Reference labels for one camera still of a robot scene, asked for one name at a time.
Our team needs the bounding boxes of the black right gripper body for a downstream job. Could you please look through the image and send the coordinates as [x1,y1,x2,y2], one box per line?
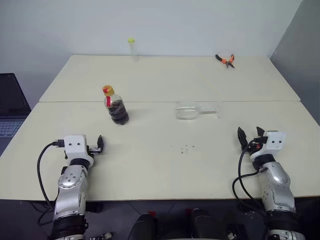
[245,137,267,157]

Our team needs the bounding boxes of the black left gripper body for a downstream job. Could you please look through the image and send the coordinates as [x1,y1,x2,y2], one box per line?
[86,145,103,158]

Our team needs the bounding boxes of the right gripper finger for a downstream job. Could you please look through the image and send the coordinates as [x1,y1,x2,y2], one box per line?
[254,126,266,143]
[237,126,249,151]

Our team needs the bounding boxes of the cola bottle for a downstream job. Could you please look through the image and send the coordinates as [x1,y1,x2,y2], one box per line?
[101,84,130,126]

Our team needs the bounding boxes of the clear wine glass with cola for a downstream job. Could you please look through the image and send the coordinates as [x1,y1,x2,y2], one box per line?
[175,100,224,121]

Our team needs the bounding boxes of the orange and black pliers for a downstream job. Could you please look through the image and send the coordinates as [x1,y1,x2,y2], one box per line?
[215,53,237,70]

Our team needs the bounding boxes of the dark rounded shape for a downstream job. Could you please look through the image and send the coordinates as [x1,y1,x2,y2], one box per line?
[128,213,159,240]
[189,208,221,240]

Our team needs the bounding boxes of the clear tube, yellow-green cap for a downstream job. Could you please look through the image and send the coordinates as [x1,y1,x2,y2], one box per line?
[127,37,140,64]

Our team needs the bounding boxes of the dark laptop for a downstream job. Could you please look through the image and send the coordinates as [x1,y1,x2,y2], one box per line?
[0,72,32,155]

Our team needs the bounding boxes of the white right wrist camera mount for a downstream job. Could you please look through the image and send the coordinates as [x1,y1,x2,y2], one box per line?
[250,130,287,160]

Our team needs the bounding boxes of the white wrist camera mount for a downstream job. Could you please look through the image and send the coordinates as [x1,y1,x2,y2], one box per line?
[63,134,95,161]
[250,130,287,160]

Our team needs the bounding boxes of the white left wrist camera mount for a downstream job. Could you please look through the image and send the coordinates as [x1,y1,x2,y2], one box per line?
[63,134,95,161]

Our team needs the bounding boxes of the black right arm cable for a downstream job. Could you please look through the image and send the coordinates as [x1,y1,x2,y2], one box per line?
[232,139,266,219]

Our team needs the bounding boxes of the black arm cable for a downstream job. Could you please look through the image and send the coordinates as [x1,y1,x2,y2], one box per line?
[36,140,65,226]
[232,139,266,219]

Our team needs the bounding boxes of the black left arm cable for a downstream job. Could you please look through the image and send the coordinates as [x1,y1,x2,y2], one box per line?
[36,140,65,226]

